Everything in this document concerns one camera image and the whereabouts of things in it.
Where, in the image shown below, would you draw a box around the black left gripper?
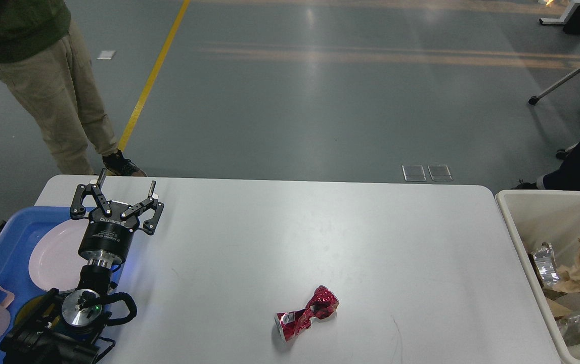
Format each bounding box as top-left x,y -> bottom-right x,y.
70,168 -> 165,266

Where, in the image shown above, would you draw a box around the aluminium foil tray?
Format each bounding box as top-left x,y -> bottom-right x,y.
528,242 -> 561,289

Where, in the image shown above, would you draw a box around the pink plate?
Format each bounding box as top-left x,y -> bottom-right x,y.
28,219 -> 89,292

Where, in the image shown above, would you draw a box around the brown paper bag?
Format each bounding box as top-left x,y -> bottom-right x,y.
545,297 -> 572,321

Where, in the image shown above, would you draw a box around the dark teal mug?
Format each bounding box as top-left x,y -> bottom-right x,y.
13,295 -> 61,331

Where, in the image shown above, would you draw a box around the crushed red can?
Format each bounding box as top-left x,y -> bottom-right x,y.
274,285 -> 340,342

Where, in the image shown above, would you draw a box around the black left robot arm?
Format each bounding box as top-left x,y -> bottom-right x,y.
0,169 -> 164,363

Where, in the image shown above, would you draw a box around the beige plastic bin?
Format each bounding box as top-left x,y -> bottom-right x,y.
496,190 -> 580,363

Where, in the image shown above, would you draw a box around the blue plastic tray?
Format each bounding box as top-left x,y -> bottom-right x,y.
0,207 -> 71,363

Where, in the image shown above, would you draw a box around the person in khaki trousers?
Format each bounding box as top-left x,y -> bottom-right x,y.
0,1 -> 145,177

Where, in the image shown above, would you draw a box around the floor outlet plates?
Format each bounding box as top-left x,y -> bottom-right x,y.
401,164 -> 454,182

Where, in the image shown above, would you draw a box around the white desk leg far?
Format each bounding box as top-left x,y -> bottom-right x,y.
539,1 -> 580,35

